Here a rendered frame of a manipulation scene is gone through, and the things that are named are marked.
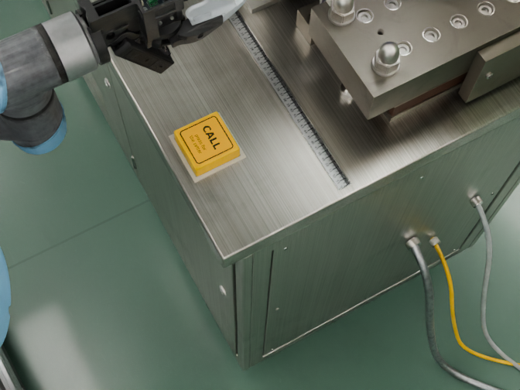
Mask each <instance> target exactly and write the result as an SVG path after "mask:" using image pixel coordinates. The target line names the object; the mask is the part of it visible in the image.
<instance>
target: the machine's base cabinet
mask: <svg viewBox="0 0 520 390"><path fill-rule="evenodd" d="M41 1H42V2H43V4H44V6H45V8H46V10H47V11H48V13H49V15H50V18H51V19H53V18H55V17H57V16H59V15H62V14H64V13H66V12H69V11H71V12H73V13H74V14H75V10H77V7H76V5H75V4H74V2H73V0H41ZM75 15H76V14H75ZM83 78H84V80H85V81H86V83H87V85H88V87H89V89H90V90H91V93H92V94H93V96H94V98H95V100H96V102H97V104H98V106H99V108H100V109H101V111H102V113H103V115H104V116H105V118H106V120H107V122H108V124H109V125H110V127H111V130H112V131H113V133H114V134H115V137H116V139H117V140H118V143H119V144H120V146H121V148H122V150H123V152H124V153H125V155H126V157H127V159H128V161H129V162H130V164H131V166H132V168H133V169H134V171H135V174H136V176H137V177H138V179H139V181H140V183H141V184H142V187H143V188H144V190H145V192H146V194H147V196H148V197H149V199H150V201H151V203H152V205H153V206H154V208H155V210H156V213H157V214H158V215H159V218H160V220H161V221H162V223H163V225H164V227H165V229H166V231H167V232H168V234H169V236H170V238H171V240H172V241H173V244H174V245H175V247H176V249H177V251H178V252H179V254H180V257H181V259H182V260H183V262H184V264H185V266H186V267H187V269H188V271H189V273H190V275H191V276H192V278H193V280H194V282H195V284H196V285H197V288H198V289H199V291H200V294H201V295H202V297H203V298H204V301H205V303H206V304H207V306H208V308H209V310H210V311H211V313H212V315H213V317H214V319H215V320H216V322H217V325H218V326H219V328H220V330H221V332H222V334H223V335H224V338H225V339H226V341H227V343H228V345H229V347H230V348H231V350H232V352H233V354H234V356H235V357H236V359H237V361H238V363H239V365H240V366H241V369H242V371H246V370H247V369H249V367H252V366H254V365H255V364H257V363H259V362H261V361H263V360H265V359H266V358H269V357H271V356H272V355H273V354H276V353H278V352H279V351H281V350H283V349H285V348H287V347H288V346H290V345H292V344H294V343H295V342H297V341H299V340H302V339H303V338H304V337H307V336H309V335H310V334H312V333H314V332H316V331H318V330H319V329H321V328H323V327H325V326H327V325H328V324H330V323H333V322H334V321H335V320H338V319H340V318H341V317H343V316H345V315H347V314H349V313H351V312H352V311H354V310H356V309H358V308H359V307H361V306H363V305H365V304H367V303H369V302H371V301H372V300H374V299H376V298H378V297H379V296H382V295H383V294H385V293H387V292H389V291H391V290H392V289H394V288H396V287H398V286H400V285H401V284H403V283H405V282H407V281H409V280H410V279H413V278H415V277H416V276H418V275H420V274H421V272H420V270H419V266H418V264H417V261H416V259H415V256H414V254H413V253H412V251H409V250H408V249H407V247H406V246H405V243H406V242H407V241H408V240H410V239H411V238H415V237H418V238H419V240H420V241H421V245H420V246H419V247H420V249H421V251H422V254H423V256H424V258H425V260H426V264H427V266H428V269H431V268H432V267H434V266H436V265H438V264H440V263H441V260H440V257H439V255H438V253H437V251H436V249H435V247H434V248H432V247H431V245H430V244H429V240H430V238H433V237H438V239H439V240H440V244H438V245H439V247H440V249H441V252H442V253H443V256H444V258H445V260H447V259H448V258H451V257H453V256H455V255H456V254H458V253H460V252H462V251H463V250H465V249H467V248H470V247H471V246H473V245H474V244H475V243H476V241H477V240H478V238H479V237H480V236H481V235H482V233H483V232H484V228H483V224H482V222H481V218H480V216H479V213H478V212H477V208H473V207H472V206H471V204H470V201H471V199H472V198H473V197H477V196H480V197H481V198H482V200H483V201H484V202H483V203H482V205H481V206H482V208H483V210H484V213H485V215H486V218H487V222H488V224H490V223H491V221H492V220H493V218H494V217H495V215H496V214H497V213H498V212H499V210H500V209H501V207H502V206H503V205H504V203H505V202H506V200H507V199H508V198H509V197H510V195H511V194H512V192H513V191H514V190H515V188H516V187H517V185H518V184H519V183H520V116H519V117H517V118H515V119H513V120H511V121H509V122H507V123H505V124H503V125H501V126H500V127H498V128H496V129H494V130H492V131H490V132H488V133H486V134H484V135H482V136H480V137H478V138H476V139H475V140H473V141H471V142H468V143H467V144H465V145H462V146H461V147H459V148H457V149H454V150H453V151H451V152H449V153H447V154H446V155H444V156H441V157H439V158H438V159H435V160H433V161H432V162H429V163H427V164H426V165H424V166H422V167H420V168H418V169H416V170H414V171H412V172H410V173H408V174H406V175H404V176H403V177H401V178H399V179H397V180H395V181H393V182H391V183H389V184H387V185H385V186H383V187H381V188H379V189H377V190H376V191H374V192H372V193H370V194H368V195H366V196H364V197H362V198H360V199H358V200H356V201H354V202H353V203H351V204H348V205H347V206H345V207H342V208H341V209H339V210H336V211H334V212H333V213H331V214H329V215H327V216H326V217H323V218H321V219H319V220H318V221H315V222H313V223H312V224H309V225H307V226H305V227H304V228H302V229H300V230H298V231H296V232H294V233H292V234H290V235H288V236H286V237H284V238H282V239H280V240H279V241H277V242H275V243H273V244H271V245H269V246H267V247H265V248H263V249H261V250H259V251H257V252H256V253H254V254H252V255H249V256H248V257H246V258H243V259H242V260H240V261H238V262H235V263H234V264H232V265H230V266H228V267H227V268H223V267H222V266H221V264H220V262H219V261H218V259H217V256H216V255H215V254H214V251H213V250H212V248H211V246H210V244H209V243H208V241H207V239H206V237H205V236H204V233H203V232H202V230H201V229H200V226H199V224H198V223H197V221H196V219H195V218H194V216H193V214H192V212H191V211H190V209H189V207H188V206H187V204H186V201H185V200H184V199H183V196H182V194H181V192H180V191H179V189H178V187H177V186H176V184H175V182H174V180H173V178H172V177H171V175H170V174H169V171H168V169H167V168H166V166H165V164H164V162H163V161H162V159H161V157H160V155H159V154H158V152H157V150H156V148H155V146H154V145H153V143H152V141H151V139H150V137H149V136H148V134H147V132H146V130H145V129H144V127H143V125H142V123H141V122H140V120H139V118H138V116H137V114H136V113H135V111H134V109H133V107H132V105H131V104H130V102H129V100H128V99H127V97H126V95H125V92H124V91H123V90H122V88H121V86H120V84H119V82H118V80H117V79H116V77H115V75H114V74H113V72H112V70H111V68H110V67H109V65H108V63H106V64H103V65H100V64H98V68H97V70H95V71H93V72H91V73H89V74H86V75H84V76H83Z"/></svg>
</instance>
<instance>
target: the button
mask: <svg viewBox="0 0 520 390"><path fill-rule="evenodd" d="M174 137H175V140H176V142H177V144H178V146H179V147H180V149H181V151H182V153H183V154H184V156H185V158H186V160H187V162H188V163H189V164H190V167H191V169H192V170H193V172H194V173H195V175H196V176H199V175H201V174H203V173H206V172H208V171H210V170H212V169H214V168H216V167H218V166H220V165H222V164H224V163H226V162H228V161H230V160H232V159H235V158H237V157H239V156H240V148H239V146H238V144H237V143H236V141H235V140H234V138H233V136H232V135H231V133H230V132H229V130H228V128H227V126H226V124H225V123H224V121H223V120H222V118H221V117H220V115H219V114H218V112H217V111H215V112H214V113H212V114H209V115H207V116H205V117H203V118H201V119H199V120H196V121H194V122H192V123H190V124H188V125H186V126H183V127H182V128H179V129H177V130H176V131H174Z"/></svg>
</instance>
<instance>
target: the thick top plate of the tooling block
mask: <svg viewBox="0 0 520 390"><path fill-rule="evenodd" d="M329 9H330V6H329V5H328V4H327V1H325V2H323V3H321V4H319V5H316V6H314V7H312V8H311V13H310V25H309V32H308V33H309V35H310V37H311V38H312V40H313V41H314V42H315V44H316V45H317V47H318V48H319V50H320V52H321V53H322V54H323V56H324V57H325V58H326V60H327V62H328V63H329V65H330V66H331V67H332V69H333V70H334V72H335V74H336V75H337V76H338V77H339V79H340V81H341V82H342V84H343V85H344V86H345V88H346V89H347V91H348V92H349V94H350V95H351V97H352V98H353V99H354V101H355V103H356V104H357V106H358V107H359V108H360V109H361V111H362V113H363V114H364V116H365V117H366V119H367V120H369V119H371V118H373V117H375V116H377V115H379V114H381V113H383V112H385V111H387V110H389V109H391V108H393V107H395V106H397V105H399V104H402V103H404V102H406V101H408V100H410V99H412V98H414V97H416V96H418V95H420V94H422V93H424V92H426V91H428V90H430V89H432V88H434V87H436V86H438V85H440V84H442V83H444V82H446V81H448V80H450V79H452V78H454V77H456V76H458V75H460V74H462V73H465V72H467V71H468V70H469V69H470V66H471V64H472V63H473V60H474V58H475V56H476V54H477V51H478V50H482V49H483V48H485V47H487V46H490V45H491V44H493V43H496V42H497V41H499V40H501V39H504V38H505V37H507V36H510V35H511V34H513V33H516V32H518V31H520V0H354V11H355V18H354V21H353V22H352V23H351V24H350V25H348V26H336V25H334V24H333V23H332V22H331V21H330V20H329V18H328V11H329ZM386 42H394V43H396V44H397V45H398V47H399V52H400V54H399V58H400V67H399V71H398V72H397V73H396V74H395V75H393V76H391V77H382V76H380V75H378V74H376V73H375V72H374V71H373V69H372V65H371V63H372V60H373V58H374V57H375V54H376V51H377V50H379V49H380V47H381V45H382V44H383V43H386Z"/></svg>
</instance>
